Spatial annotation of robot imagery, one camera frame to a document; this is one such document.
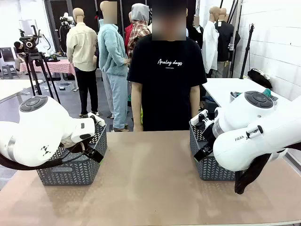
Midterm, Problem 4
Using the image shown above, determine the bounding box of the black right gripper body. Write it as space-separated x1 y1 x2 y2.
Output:
201 121 216 148

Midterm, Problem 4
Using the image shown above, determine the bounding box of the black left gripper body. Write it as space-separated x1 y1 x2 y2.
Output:
79 138 96 154

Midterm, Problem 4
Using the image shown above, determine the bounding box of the person's left forearm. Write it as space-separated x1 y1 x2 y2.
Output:
189 94 200 118

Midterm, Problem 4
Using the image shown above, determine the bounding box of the person's right forearm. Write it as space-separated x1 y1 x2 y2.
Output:
131 94 144 125

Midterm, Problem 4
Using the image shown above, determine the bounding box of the grey plastic basket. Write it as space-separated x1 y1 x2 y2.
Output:
189 119 238 181
36 122 108 186

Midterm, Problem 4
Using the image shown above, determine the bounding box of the white table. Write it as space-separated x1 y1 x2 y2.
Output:
0 79 44 104
202 77 294 111

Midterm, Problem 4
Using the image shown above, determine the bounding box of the person in black T-shirt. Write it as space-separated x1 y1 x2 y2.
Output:
127 0 207 132

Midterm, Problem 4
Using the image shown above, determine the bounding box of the black bag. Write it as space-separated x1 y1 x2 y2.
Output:
247 68 273 89

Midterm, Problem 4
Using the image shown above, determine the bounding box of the table with red cloth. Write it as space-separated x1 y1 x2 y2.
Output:
20 58 76 76

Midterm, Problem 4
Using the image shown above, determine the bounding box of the mannequin in white shirt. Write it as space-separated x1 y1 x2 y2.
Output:
201 6 221 78

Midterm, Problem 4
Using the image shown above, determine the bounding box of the black light stand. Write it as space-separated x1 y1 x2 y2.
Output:
239 23 256 80

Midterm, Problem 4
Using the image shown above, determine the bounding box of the mannequin in blue fleece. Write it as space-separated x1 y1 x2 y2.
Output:
97 1 130 132

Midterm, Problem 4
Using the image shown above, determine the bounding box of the mannequin in black shirt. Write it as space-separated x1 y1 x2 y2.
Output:
215 8 236 78

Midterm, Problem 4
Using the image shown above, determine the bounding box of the mannequin in cream shirt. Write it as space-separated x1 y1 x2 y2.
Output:
66 8 99 118

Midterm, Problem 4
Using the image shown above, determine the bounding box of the mannequin in dark jacket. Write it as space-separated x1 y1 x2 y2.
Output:
187 16 204 50

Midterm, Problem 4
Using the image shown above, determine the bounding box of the grey stool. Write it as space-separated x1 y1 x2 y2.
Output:
1 65 19 80

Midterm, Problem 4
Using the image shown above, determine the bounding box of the seated person in background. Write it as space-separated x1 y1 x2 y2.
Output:
13 41 27 72

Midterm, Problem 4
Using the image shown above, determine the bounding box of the mannequin in plaid hoodie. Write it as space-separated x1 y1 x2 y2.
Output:
124 2 152 59

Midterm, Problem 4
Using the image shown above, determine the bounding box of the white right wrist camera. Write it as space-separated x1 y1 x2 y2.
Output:
190 109 209 126

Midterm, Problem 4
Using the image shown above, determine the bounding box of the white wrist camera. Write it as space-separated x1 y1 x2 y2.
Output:
87 112 106 126
190 109 209 126

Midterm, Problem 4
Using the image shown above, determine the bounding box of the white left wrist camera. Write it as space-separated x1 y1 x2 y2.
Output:
87 112 106 126

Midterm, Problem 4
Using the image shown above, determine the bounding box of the black right arm cable sleeve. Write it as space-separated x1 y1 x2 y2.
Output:
234 143 301 195

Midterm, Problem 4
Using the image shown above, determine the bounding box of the black arm cable sleeve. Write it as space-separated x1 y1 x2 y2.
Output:
234 143 301 195
0 141 95 172

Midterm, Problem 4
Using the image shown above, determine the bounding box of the black left arm cable sleeve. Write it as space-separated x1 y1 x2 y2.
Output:
0 141 95 172

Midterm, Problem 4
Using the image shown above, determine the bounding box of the black camera tripod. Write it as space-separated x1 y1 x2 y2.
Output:
23 51 61 104

